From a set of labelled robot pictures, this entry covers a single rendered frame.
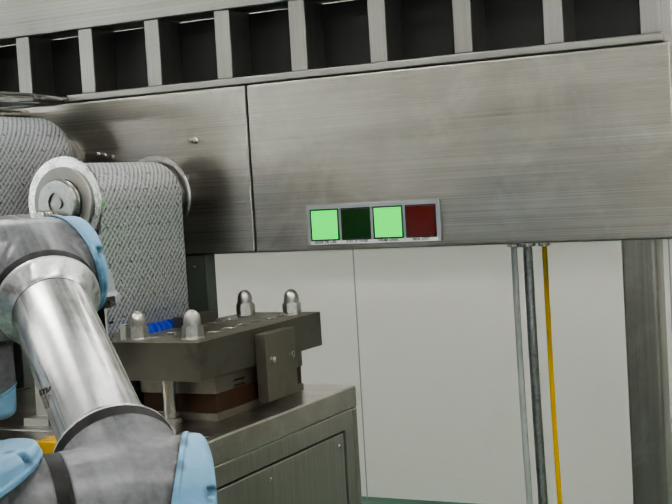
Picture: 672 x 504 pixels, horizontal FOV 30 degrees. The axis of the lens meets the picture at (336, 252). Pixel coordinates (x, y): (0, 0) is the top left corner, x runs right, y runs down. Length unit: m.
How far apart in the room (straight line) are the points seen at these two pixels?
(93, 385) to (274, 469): 0.82
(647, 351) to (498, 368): 2.43
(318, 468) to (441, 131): 0.59
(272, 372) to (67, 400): 0.88
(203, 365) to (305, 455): 0.27
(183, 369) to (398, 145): 0.53
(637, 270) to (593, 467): 2.44
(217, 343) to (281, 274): 2.97
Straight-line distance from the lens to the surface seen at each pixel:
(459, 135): 2.07
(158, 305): 2.15
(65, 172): 2.05
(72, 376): 1.22
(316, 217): 2.17
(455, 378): 4.64
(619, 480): 4.53
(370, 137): 2.13
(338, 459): 2.18
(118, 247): 2.06
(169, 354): 1.92
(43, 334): 1.29
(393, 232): 2.11
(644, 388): 2.18
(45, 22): 2.52
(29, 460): 1.06
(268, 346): 2.03
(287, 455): 2.02
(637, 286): 2.16
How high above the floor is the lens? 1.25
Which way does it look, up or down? 3 degrees down
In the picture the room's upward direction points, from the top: 3 degrees counter-clockwise
